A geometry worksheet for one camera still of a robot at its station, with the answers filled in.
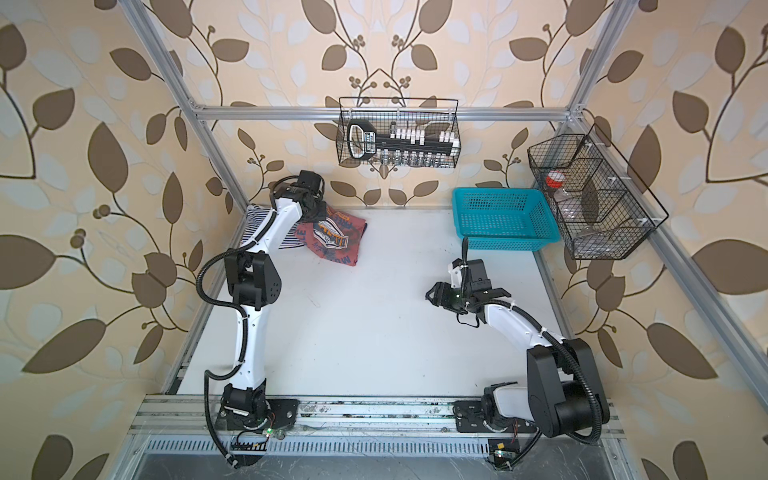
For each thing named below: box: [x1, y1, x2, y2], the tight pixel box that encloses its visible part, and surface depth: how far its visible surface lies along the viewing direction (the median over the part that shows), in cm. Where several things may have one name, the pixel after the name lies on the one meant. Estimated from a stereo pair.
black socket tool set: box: [347, 120, 460, 168], surface depth 85 cm
